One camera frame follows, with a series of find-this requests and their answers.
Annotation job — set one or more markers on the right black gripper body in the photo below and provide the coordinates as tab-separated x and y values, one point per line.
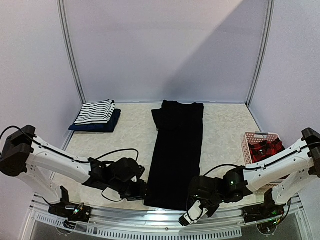
194	203

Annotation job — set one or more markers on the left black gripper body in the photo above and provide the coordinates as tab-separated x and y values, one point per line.
132	194

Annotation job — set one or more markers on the black garment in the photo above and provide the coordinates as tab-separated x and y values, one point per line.
177	154

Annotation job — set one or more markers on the black white striped tank top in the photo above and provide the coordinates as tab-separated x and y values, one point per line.
99	112

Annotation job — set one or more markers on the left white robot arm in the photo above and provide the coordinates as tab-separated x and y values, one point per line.
24	153

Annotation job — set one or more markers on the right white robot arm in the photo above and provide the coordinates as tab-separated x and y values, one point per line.
298	165

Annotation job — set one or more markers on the pink perforated laundry basket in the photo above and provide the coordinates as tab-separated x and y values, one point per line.
254	138

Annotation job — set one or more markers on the folded blue garment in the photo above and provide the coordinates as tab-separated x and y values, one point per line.
99	127

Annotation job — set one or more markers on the red black plaid shirt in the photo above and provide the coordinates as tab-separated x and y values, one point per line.
265	149

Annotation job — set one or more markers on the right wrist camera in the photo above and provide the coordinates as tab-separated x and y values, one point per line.
193	215

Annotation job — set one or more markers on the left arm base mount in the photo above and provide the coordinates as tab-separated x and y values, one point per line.
71	211

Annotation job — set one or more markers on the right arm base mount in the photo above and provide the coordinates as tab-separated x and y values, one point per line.
267	209

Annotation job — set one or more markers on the aluminium front rail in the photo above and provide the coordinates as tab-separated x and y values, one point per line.
124	224

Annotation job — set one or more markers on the left aluminium corner post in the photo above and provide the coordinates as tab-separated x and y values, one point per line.
62	11

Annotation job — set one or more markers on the aluminium corner post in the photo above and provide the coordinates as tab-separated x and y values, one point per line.
62	11
262	51

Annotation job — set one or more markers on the right aluminium corner post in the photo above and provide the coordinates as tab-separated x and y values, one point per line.
262	51

